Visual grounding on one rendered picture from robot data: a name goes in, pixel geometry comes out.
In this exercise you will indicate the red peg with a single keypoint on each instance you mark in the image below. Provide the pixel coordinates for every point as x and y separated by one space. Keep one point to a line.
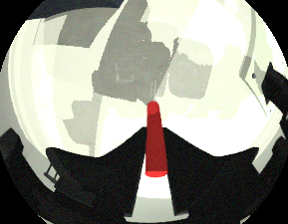
156 160

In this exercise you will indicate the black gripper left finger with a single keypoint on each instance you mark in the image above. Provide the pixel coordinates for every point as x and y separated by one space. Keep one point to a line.
118 172

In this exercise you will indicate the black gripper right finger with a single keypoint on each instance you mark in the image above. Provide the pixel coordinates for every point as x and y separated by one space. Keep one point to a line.
192 171

